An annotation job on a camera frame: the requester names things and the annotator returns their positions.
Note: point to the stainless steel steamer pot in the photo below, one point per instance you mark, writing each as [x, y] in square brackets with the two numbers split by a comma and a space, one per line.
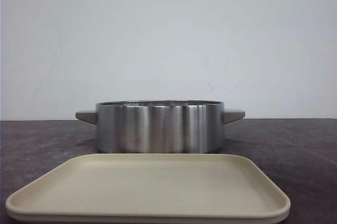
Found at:
[160, 126]

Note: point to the beige rectangular tray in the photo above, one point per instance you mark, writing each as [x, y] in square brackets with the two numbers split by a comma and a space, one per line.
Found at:
[151, 188]

